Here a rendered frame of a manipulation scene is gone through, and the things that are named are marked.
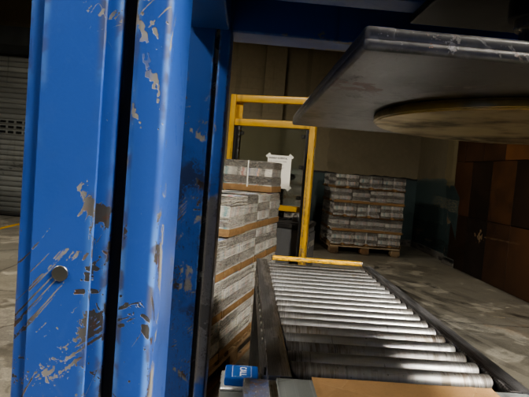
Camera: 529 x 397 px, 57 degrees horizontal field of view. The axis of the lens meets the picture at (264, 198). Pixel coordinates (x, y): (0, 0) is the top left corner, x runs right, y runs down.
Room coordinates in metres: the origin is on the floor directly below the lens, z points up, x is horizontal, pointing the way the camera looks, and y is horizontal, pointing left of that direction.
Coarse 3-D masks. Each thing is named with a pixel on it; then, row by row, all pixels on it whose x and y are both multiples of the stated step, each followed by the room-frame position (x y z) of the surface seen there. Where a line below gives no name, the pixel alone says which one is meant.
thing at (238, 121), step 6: (240, 120) 4.18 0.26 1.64; (246, 120) 4.16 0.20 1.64; (252, 120) 4.15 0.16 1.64; (258, 120) 4.13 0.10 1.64; (264, 120) 4.12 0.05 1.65; (270, 120) 4.11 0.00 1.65; (252, 126) 4.18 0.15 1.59; (258, 126) 4.14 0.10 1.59; (264, 126) 4.12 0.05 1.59; (270, 126) 4.11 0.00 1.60; (276, 126) 4.09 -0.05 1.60; (282, 126) 4.08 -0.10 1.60; (288, 126) 4.06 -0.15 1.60; (294, 126) 4.05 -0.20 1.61; (300, 126) 4.04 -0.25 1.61; (306, 126) 4.02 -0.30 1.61
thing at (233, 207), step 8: (224, 200) 2.69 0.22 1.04; (232, 200) 2.69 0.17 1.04; (240, 200) 2.83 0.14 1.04; (224, 208) 2.68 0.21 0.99; (232, 208) 2.71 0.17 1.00; (240, 208) 2.84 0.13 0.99; (224, 216) 2.68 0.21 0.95; (232, 216) 2.73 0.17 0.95; (240, 216) 2.87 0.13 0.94; (224, 224) 2.68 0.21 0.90; (232, 224) 2.74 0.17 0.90; (240, 224) 2.87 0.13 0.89
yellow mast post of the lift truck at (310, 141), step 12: (312, 132) 4.00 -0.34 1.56; (312, 144) 3.99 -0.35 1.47; (312, 156) 3.99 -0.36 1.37; (312, 168) 4.00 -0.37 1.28; (312, 180) 4.03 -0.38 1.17; (300, 204) 4.03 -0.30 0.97; (300, 216) 4.02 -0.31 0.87; (300, 228) 4.02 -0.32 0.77; (300, 240) 4.00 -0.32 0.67; (300, 252) 4.00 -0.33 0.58; (300, 264) 4.00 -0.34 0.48
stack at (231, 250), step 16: (224, 240) 2.64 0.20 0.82; (240, 240) 2.92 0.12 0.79; (256, 240) 3.27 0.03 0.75; (224, 256) 2.66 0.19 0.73; (240, 256) 2.95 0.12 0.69; (240, 272) 2.97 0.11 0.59; (224, 288) 2.69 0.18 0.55; (240, 288) 3.00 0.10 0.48; (224, 304) 2.73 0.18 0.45; (224, 320) 2.74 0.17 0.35; (240, 320) 3.03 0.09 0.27; (224, 336) 2.77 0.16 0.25; (240, 352) 3.15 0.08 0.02; (224, 368) 2.87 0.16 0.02; (208, 384) 2.63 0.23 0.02
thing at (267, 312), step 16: (256, 272) 2.08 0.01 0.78; (256, 288) 2.04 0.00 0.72; (272, 288) 1.72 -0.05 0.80; (256, 304) 1.90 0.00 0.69; (272, 304) 1.51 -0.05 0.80; (272, 320) 1.34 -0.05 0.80; (272, 336) 1.20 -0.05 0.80; (272, 352) 1.10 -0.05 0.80; (272, 368) 1.01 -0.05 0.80; (288, 368) 1.01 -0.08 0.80
